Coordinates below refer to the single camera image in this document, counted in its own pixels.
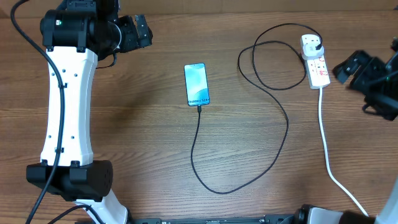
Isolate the blue Galaxy smartphone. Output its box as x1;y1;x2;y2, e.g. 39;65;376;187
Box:
184;63;210;106

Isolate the white power strip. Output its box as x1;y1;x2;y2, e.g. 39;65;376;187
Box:
300;34;330;90

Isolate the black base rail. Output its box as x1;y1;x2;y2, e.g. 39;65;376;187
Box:
132;214;294;224

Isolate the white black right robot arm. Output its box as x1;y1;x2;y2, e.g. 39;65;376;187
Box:
294;34;397;223

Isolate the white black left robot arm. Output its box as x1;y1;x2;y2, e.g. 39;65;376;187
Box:
26;1;153;223

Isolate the black USB charging cable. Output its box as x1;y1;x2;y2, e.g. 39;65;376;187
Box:
190;22;323;195

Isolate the white charger plug adapter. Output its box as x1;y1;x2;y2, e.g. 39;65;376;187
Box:
302;44;325;60

